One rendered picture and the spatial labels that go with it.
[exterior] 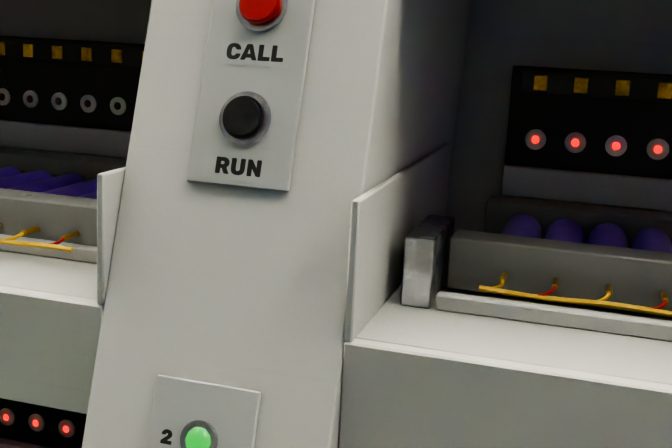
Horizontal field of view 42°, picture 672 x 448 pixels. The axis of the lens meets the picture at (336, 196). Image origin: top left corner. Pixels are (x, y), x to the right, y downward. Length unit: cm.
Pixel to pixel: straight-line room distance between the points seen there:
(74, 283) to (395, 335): 13
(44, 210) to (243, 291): 13
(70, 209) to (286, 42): 14
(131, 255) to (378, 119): 11
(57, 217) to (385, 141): 16
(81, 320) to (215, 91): 10
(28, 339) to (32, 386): 2
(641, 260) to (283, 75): 16
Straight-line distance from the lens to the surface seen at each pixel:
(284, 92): 32
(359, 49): 32
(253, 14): 33
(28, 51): 58
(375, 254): 33
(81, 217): 41
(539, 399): 30
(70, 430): 56
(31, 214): 42
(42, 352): 37
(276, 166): 32
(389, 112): 34
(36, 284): 37
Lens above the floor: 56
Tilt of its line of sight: 6 degrees up
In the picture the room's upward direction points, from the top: 8 degrees clockwise
